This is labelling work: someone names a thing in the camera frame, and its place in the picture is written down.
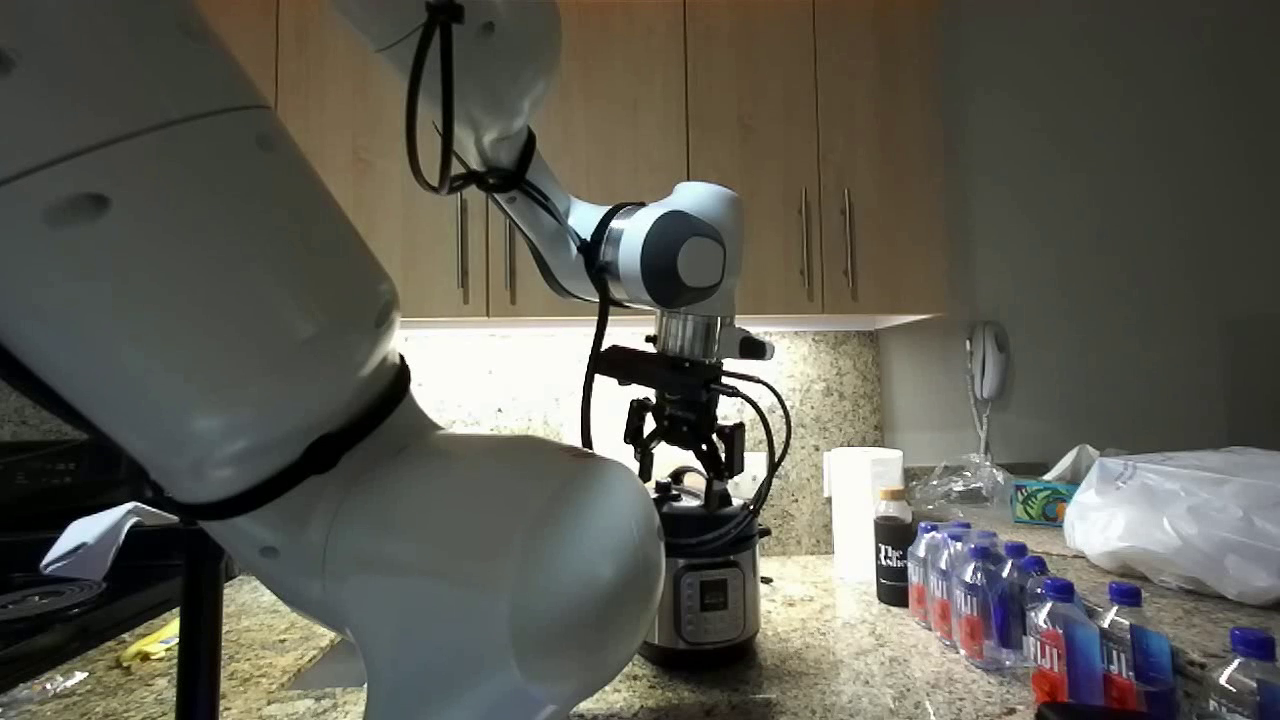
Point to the black stand pole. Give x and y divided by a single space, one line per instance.
203 627

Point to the dark bottle white label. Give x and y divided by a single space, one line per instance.
895 552

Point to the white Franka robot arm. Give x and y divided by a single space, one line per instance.
203 266

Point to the white plastic bag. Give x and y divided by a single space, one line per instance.
1183 515

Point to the wooden wall cabinet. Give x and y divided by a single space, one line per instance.
746 134

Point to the teal packaged item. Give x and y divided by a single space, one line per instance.
1042 501

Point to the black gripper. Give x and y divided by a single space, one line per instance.
682 416

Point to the white wall phone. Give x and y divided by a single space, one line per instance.
984 359

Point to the clear plastic bag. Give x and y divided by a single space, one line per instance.
970 480

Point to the yellow object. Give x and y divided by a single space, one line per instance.
146 645

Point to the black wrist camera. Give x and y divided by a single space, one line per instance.
667 362

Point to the Fiji water bottle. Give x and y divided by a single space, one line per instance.
1018 602
1061 645
1134 655
946 584
921 572
1244 680
977 604

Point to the white crumpled paper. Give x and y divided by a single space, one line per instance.
101 541

